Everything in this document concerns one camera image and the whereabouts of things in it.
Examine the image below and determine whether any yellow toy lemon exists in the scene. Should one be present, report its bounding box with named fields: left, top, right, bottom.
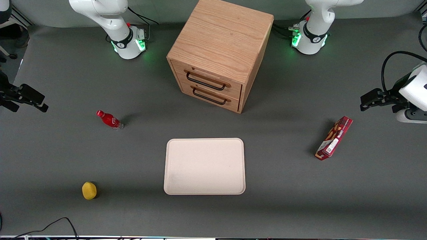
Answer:
left=82, top=181, right=98, bottom=200

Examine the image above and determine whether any red tartan cookie box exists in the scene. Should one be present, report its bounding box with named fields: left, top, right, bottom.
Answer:
left=315, top=116, right=354, bottom=161

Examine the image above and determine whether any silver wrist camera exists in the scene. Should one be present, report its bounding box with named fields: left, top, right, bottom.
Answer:
left=396, top=108, right=427, bottom=124

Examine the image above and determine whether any black looped gripper cable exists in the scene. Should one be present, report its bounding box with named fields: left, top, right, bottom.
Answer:
left=381, top=51, right=427, bottom=93

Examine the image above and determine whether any wooden drawer front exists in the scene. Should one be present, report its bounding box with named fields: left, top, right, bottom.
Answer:
left=179, top=80, right=241, bottom=112
left=171, top=61, right=243, bottom=101

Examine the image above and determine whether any wooden board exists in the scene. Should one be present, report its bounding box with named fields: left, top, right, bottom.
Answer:
left=166, top=0, right=275, bottom=114

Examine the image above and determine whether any cream rectangular tray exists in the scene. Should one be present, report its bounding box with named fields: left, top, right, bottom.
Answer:
left=163, top=138, right=246, bottom=195

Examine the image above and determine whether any red coke bottle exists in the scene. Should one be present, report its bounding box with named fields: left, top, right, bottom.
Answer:
left=96, top=110, right=124, bottom=130

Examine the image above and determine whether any black arm base cable bundle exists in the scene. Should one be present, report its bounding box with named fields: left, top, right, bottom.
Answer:
left=272, top=23, right=301, bottom=38

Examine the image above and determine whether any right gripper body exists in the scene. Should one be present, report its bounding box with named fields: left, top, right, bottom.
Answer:
left=0, top=71, right=10, bottom=98

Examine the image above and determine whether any black thin table cable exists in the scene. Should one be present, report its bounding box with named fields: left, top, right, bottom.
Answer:
left=10, top=217, right=79, bottom=240

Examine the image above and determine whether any black metal drawer handle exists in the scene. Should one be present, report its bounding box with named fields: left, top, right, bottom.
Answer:
left=186, top=71, right=227, bottom=91
left=192, top=87, right=228, bottom=106

